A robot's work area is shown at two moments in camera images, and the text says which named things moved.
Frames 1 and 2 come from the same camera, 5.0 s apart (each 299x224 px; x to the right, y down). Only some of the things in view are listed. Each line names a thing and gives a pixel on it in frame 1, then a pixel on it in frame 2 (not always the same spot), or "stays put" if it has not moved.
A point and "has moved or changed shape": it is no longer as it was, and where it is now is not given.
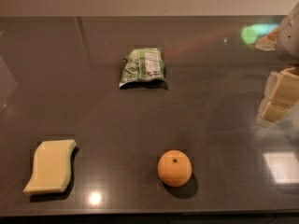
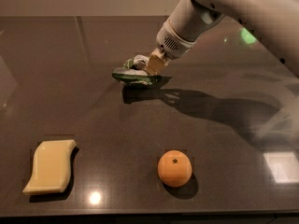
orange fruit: [175, 168] stays put
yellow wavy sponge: [52, 167] stays put
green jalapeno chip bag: [144, 67] has moved or changed shape
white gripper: [290, 41] → [173, 43]
